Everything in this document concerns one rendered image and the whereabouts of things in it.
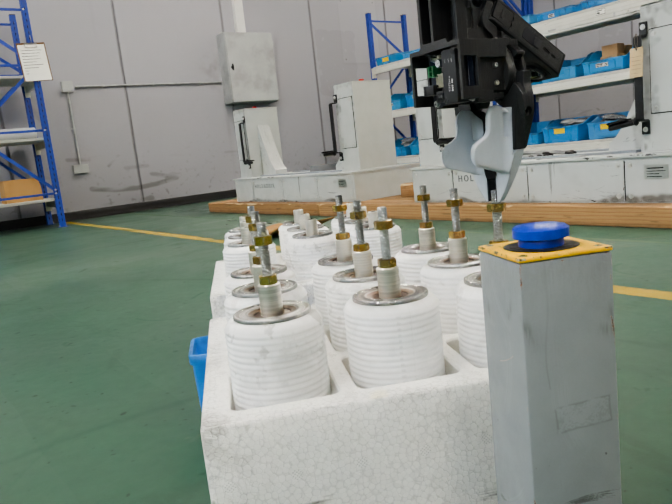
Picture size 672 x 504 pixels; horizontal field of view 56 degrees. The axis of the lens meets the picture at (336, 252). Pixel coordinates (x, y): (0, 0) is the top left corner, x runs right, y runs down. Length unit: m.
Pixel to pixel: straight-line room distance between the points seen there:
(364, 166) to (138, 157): 3.61
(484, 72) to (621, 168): 2.09
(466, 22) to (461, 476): 0.42
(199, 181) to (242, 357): 6.69
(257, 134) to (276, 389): 4.56
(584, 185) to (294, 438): 2.31
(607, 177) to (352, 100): 1.74
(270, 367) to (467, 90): 0.30
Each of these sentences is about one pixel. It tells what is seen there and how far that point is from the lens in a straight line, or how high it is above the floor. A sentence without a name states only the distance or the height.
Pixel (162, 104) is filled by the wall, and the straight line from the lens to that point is 7.17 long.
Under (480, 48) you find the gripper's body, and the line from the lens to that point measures 0.60.
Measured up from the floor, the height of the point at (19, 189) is 0.37.
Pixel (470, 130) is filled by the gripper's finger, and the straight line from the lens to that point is 0.66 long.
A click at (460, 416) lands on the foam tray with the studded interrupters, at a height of 0.15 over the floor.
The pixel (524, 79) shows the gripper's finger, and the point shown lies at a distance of 0.63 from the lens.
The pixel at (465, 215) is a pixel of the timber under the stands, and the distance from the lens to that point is 3.08.
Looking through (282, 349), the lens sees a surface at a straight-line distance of 0.58.
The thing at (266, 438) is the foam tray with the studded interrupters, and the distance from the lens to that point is 0.57.
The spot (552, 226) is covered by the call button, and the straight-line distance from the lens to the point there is 0.47.
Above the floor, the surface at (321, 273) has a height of 0.24.
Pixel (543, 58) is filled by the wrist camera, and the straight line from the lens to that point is 0.68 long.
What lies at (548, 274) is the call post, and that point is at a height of 0.30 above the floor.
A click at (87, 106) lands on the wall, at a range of 6.93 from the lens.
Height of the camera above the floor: 0.40
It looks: 9 degrees down
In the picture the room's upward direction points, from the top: 6 degrees counter-clockwise
